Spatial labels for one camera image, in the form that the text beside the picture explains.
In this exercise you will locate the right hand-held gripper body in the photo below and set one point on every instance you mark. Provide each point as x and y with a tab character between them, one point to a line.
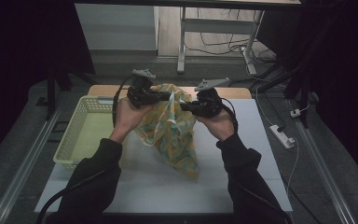
209	105

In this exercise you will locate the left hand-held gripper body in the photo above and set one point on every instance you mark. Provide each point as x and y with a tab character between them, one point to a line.
140	93

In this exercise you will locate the orange print fabric bag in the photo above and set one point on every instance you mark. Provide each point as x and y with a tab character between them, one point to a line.
174	140

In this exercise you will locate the pale yellow plastic basket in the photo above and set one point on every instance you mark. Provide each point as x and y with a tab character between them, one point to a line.
90	133

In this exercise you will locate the person's right hand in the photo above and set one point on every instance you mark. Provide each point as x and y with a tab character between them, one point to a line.
222	127

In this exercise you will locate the person's left hand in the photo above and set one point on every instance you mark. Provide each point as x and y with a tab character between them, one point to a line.
127	119

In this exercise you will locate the grey white cabinet panel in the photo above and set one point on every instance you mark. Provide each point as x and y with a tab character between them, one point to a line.
118	28

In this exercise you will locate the white power strip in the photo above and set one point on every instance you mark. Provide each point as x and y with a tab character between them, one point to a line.
281	136

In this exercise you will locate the small white adapter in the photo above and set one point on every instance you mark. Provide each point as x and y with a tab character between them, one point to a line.
295	112

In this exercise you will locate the white table mat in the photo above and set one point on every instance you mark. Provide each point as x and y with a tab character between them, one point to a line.
167	193

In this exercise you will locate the black metal stand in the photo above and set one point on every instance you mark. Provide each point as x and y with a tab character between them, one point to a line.
303	93

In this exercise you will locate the white desk frame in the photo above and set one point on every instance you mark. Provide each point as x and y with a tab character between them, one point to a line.
214	25

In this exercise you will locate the aluminium floor rail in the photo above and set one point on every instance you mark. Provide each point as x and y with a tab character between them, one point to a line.
24	168
323	174

